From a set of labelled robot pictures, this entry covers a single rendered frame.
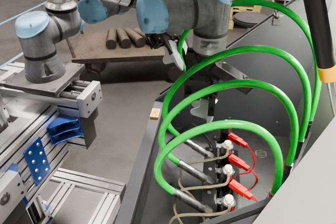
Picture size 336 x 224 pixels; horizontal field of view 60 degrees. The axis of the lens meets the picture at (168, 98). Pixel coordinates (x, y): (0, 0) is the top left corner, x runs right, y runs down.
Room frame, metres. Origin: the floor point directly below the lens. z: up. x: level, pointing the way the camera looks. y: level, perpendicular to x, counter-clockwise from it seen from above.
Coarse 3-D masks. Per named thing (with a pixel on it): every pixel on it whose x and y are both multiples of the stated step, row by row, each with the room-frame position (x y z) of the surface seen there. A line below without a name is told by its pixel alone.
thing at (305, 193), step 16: (320, 144) 0.23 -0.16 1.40; (304, 160) 0.23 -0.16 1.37; (320, 160) 0.21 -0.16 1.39; (288, 176) 0.24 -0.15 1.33; (304, 176) 0.22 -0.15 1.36; (320, 176) 0.20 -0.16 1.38; (288, 192) 0.22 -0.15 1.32; (304, 192) 0.20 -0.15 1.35; (320, 192) 0.18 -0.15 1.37; (272, 208) 0.23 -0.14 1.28; (288, 208) 0.21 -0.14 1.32; (304, 208) 0.19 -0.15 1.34; (320, 208) 0.17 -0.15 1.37
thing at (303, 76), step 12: (240, 48) 0.52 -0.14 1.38; (252, 48) 0.51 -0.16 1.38; (264, 48) 0.51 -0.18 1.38; (276, 48) 0.51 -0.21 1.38; (204, 60) 0.53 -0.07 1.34; (216, 60) 0.52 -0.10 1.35; (288, 60) 0.50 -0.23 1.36; (192, 72) 0.53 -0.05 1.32; (300, 72) 0.50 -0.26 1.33; (180, 84) 0.53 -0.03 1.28; (168, 96) 0.53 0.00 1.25; (300, 132) 0.49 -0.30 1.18; (192, 144) 0.53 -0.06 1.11; (300, 144) 0.49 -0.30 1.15; (204, 156) 0.52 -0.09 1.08
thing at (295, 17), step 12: (240, 0) 0.68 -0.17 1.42; (252, 0) 0.66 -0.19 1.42; (264, 0) 0.65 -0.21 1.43; (288, 12) 0.62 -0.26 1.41; (300, 24) 0.60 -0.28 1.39; (180, 36) 0.76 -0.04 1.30; (180, 48) 0.75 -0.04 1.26; (312, 48) 0.58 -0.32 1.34; (312, 108) 0.56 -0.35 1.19; (312, 120) 0.56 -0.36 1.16
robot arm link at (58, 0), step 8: (48, 0) 1.10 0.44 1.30; (56, 0) 1.08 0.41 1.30; (64, 0) 1.09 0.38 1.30; (72, 0) 1.13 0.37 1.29; (48, 8) 1.07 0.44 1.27; (56, 8) 1.07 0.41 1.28; (64, 8) 1.08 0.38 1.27; (72, 8) 1.10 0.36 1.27; (56, 16) 1.06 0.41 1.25; (64, 16) 1.07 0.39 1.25; (72, 16) 1.09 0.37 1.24; (64, 24) 1.06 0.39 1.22; (72, 24) 1.09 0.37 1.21; (80, 24) 1.13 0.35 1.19; (64, 32) 1.05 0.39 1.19; (72, 32) 1.10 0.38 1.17
